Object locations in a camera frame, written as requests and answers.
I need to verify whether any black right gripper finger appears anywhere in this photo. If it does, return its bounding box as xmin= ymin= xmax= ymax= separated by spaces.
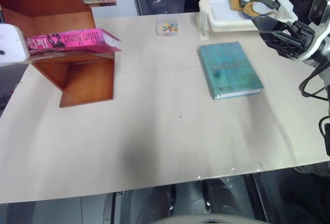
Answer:
xmin=251 ymin=16 xmax=288 ymax=33
xmin=258 ymin=30 xmax=305 ymax=59

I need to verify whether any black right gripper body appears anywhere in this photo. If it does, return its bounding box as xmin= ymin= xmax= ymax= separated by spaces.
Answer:
xmin=285 ymin=20 xmax=317 ymax=55

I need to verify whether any teal hardcover book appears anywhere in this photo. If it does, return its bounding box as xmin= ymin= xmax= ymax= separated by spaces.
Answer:
xmin=198 ymin=41 xmax=265 ymax=101

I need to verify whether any pink paperback book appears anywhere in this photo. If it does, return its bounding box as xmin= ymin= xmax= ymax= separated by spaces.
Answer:
xmin=25 ymin=28 xmax=123 ymax=54

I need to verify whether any wooden bookshelf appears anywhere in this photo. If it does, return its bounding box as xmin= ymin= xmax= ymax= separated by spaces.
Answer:
xmin=0 ymin=0 xmax=115 ymax=108

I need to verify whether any grey and tan cloth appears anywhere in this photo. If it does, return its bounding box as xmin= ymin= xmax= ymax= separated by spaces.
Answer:
xmin=241 ymin=0 xmax=282 ymax=20

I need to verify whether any tan cloth piece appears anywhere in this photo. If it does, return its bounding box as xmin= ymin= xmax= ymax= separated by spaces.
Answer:
xmin=229 ymin=0 xmax=243 ymax=12

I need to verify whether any white plastic basket tray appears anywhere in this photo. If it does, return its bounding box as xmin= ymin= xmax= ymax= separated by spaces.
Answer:
xmin=199 ymin=0 xmax=298 ymax=33

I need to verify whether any clear box of coloured pins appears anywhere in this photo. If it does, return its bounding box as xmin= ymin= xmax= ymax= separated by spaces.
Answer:
xmin=155 ymin=14 xmax=180 ymax=37

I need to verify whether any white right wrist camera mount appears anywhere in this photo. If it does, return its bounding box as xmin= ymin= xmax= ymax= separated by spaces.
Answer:
xmin=291 ymin=0 xmax=330 ymax=68

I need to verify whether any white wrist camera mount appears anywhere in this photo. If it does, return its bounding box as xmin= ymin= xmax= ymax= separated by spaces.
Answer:
xmin=291 ymin=0 xmax=330 ymax=68
xmin=0 ymin=23 xmax=30 ymax=67

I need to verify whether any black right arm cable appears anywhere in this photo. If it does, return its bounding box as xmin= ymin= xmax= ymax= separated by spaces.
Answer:
xmin=299 ymin=62 xmax=330 ymax=102

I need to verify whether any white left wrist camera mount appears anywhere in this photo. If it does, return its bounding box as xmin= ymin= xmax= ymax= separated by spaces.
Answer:
xmin=0 ymin=23 xmax=30 ymax=67

